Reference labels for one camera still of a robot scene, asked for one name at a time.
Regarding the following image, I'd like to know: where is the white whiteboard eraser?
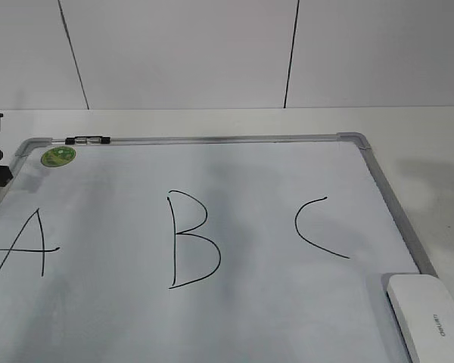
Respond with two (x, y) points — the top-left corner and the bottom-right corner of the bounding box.
(386, 274), (454, 363)

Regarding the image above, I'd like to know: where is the white whiteboard with aluminium frame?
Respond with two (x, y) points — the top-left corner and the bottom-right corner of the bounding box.
(0, 133), (433, 362)

